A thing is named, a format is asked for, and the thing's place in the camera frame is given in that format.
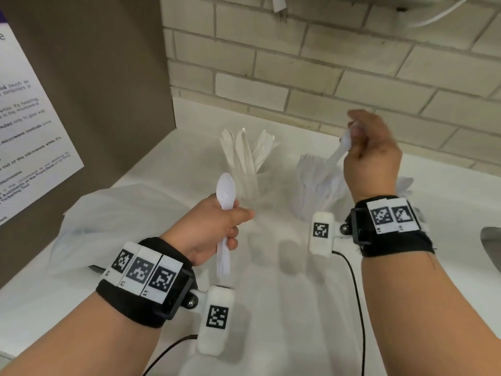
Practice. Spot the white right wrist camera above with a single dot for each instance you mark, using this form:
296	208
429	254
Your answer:
321	246

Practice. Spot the bunch of white plastic spoons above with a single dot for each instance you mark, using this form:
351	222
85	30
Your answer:
405	185

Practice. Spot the person's right hand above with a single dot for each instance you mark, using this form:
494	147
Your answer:
372	160

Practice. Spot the white paper notice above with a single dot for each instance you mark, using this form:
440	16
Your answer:
27	133

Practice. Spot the person's left forearm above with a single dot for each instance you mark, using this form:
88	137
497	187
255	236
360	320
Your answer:
86	336

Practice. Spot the white power plug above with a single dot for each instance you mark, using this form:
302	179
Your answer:
280	5

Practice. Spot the person's left hand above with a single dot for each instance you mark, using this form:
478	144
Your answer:
203	227

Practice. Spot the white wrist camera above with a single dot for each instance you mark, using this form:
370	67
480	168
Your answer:
215	340
321	246

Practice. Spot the stainless steel sink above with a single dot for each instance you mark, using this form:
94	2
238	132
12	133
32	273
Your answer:
493	246

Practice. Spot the person's right forearm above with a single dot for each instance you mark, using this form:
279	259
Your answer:
422	317

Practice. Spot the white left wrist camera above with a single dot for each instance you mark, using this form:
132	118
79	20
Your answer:
215	340

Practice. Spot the bundle of white plastic cutlery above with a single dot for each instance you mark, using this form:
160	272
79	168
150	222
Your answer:
226	189

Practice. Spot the clear zip bag black zipper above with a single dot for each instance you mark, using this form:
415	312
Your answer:
117	215

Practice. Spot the white plastic spoon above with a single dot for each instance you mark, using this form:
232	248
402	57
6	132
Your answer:
345	141

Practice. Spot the wide clear plastic cup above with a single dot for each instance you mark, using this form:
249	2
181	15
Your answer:
250	191

